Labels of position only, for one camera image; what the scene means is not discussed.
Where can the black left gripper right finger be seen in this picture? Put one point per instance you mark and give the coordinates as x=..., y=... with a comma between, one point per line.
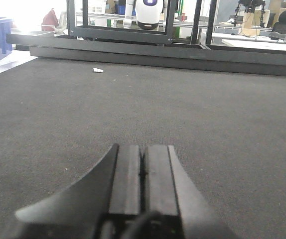
x=170, y=191

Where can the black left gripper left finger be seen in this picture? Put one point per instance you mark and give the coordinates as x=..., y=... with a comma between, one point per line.
x=111, y=189

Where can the small white paper scrap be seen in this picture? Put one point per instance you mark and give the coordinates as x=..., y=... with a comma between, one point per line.
x=97, y=70

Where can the white humanoid robot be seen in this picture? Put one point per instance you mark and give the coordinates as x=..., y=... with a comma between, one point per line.
x=147, y=13

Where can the white work table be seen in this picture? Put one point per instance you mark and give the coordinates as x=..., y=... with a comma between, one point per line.
x=253, y=42

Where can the dark red bag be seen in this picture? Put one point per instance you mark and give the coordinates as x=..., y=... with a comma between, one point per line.
x=49, y=20

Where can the black metal frame rails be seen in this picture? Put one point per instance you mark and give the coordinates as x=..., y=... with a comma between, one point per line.
x=143, y=47

